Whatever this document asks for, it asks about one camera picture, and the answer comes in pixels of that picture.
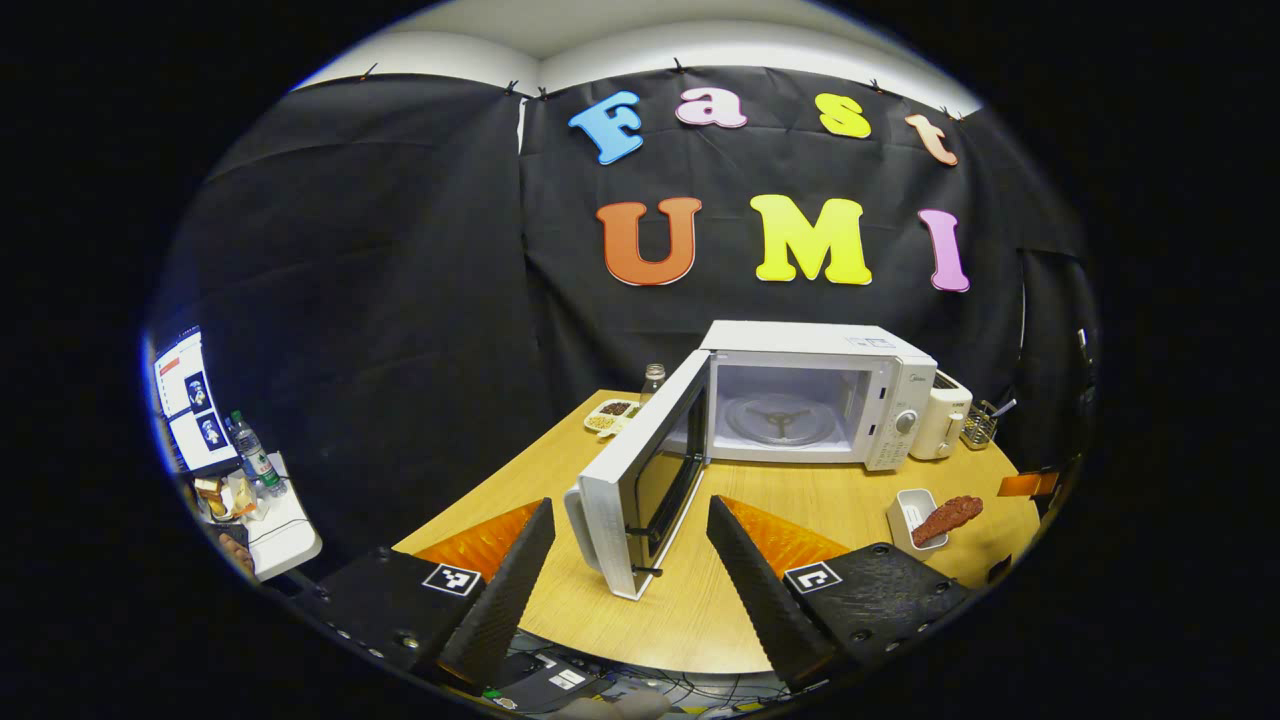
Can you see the cream toaster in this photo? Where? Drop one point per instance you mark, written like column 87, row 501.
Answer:
column 945, row 420

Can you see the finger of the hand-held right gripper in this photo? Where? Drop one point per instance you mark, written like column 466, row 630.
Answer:
column 1025, row 484

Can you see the black box with white labels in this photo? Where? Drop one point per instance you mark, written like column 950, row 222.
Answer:
column 540, row 685

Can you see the white side table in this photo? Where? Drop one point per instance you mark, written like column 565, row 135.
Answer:
column 285, row 535

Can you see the clear plastic bottle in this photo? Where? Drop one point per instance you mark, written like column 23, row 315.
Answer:
column 653, row 382

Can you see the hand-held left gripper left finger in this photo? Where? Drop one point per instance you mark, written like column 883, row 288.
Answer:
column 505, row 600

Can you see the computer monitor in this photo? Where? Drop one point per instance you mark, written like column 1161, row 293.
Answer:
column 185, row 390

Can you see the white plate of snacks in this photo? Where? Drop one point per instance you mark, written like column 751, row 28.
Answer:
column 610, row 418

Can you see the small white tray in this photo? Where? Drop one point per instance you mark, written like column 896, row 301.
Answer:
column 905, row 510

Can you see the red-brown meat piece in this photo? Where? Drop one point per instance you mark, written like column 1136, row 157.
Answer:
column 950, row 517

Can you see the green label water bottle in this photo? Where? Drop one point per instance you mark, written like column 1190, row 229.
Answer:
column 257, row 462

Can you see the pile of snack packets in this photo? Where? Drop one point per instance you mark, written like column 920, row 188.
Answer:
column 225, row 497

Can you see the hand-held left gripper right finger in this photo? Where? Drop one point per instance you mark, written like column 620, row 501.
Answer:
column 760, row 595

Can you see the black backdrop cloth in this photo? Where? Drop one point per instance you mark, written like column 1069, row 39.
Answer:
column 400, row 300

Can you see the white microwave oven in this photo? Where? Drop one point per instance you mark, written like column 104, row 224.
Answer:
column 800, row 340

